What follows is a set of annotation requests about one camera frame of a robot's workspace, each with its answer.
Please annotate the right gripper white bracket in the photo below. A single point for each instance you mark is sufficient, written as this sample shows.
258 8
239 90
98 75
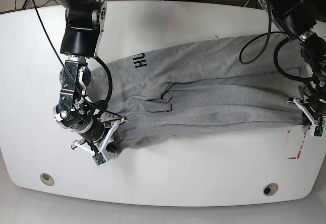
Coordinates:
93 133

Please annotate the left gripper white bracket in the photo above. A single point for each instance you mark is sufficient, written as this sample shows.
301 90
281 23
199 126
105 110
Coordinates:
313 109

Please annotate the grey T-shirt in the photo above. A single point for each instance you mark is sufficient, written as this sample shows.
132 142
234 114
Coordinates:
200 88

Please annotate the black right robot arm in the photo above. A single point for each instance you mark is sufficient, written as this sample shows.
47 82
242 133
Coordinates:
83 31

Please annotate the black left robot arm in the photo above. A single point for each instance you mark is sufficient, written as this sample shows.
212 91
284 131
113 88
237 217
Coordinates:
291 17

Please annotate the red tape rectangle marking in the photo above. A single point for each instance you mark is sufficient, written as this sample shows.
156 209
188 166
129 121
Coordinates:
294 142

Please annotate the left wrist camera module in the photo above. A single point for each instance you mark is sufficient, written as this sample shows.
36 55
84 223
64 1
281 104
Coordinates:
317 131

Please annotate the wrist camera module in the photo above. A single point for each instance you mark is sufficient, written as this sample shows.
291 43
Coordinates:
317 131
99 158

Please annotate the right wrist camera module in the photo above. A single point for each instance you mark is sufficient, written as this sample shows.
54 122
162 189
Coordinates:
99 158

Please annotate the left table cable grommet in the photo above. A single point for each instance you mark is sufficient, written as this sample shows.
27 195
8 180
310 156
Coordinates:
47 179

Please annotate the table cable grommet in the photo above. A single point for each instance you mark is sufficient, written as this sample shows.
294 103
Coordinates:
270 189
47 179

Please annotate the right table cable grommet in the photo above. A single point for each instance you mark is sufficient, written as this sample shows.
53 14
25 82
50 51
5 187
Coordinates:
270 189

